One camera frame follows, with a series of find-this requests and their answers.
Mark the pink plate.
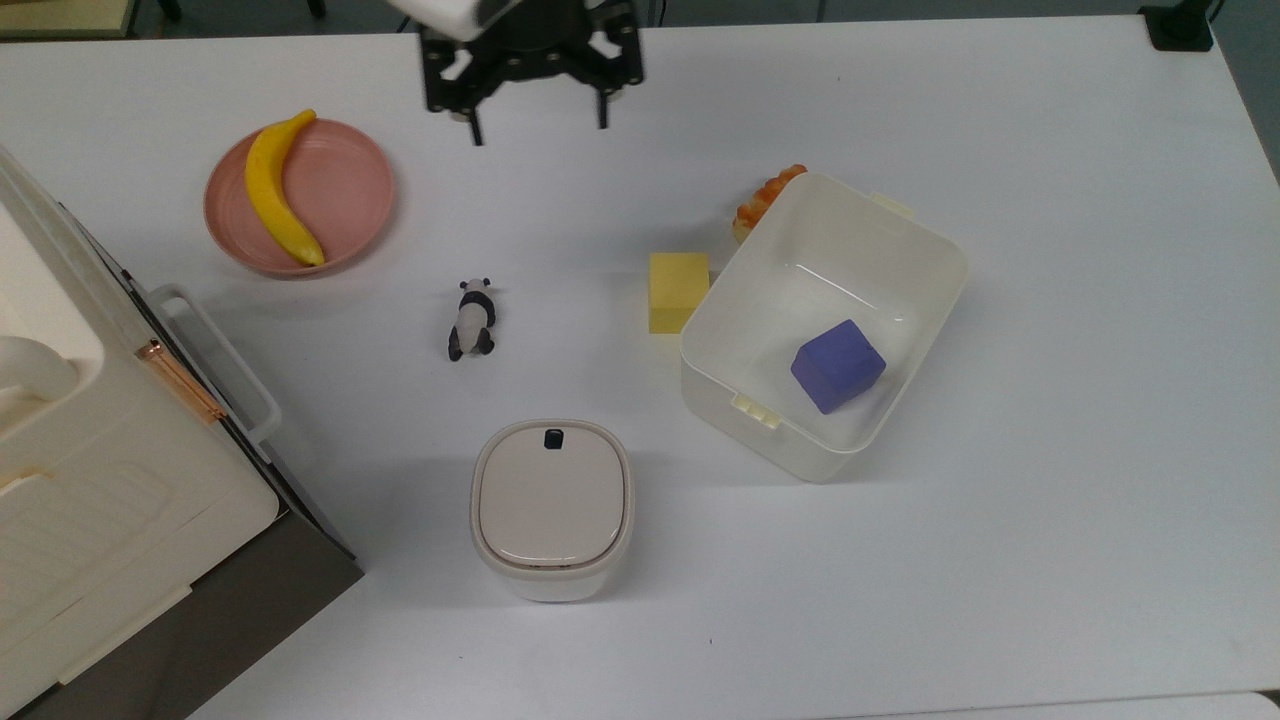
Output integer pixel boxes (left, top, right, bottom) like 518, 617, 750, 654
203, 118, 397, 279

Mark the wooden side table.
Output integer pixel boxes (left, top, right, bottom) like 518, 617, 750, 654
0, 0, 137, 41

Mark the yellow toy banana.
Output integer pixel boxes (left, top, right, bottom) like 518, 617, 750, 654
245, 109, 327, 268

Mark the dark brown cabinet base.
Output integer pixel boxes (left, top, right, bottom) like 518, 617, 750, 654
10, 505, 366, 720

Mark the black table clamp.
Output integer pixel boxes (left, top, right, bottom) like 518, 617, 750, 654
1138, 0, 1219, 53

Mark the translucent white plastic box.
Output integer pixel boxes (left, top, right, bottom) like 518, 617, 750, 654
679, 172, 970, 485

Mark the yellow foam cube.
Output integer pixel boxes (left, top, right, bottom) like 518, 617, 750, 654
648, 252, 711, 336

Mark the cream toy cabinet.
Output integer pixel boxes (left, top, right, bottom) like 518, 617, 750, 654
0, 145, 301, 716

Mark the purple foam cube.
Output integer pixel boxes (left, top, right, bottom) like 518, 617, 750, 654
790, 319, 888, 416

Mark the copper cabinet door handle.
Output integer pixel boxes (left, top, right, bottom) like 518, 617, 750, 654
135, 339, 227, 425

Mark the white lidded trash bin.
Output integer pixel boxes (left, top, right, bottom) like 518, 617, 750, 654
470, 419, 636, 603

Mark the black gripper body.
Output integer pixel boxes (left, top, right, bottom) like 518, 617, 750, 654
420, 0, 646, 121

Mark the panda figurine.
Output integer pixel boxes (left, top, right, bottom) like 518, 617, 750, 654
447, 277, 498, 363

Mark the white cabinet rail handle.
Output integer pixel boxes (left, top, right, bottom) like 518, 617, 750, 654
150, 285, 283, 447

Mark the toy bread loaf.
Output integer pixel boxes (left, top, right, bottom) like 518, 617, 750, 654
732, 164, 809, 246

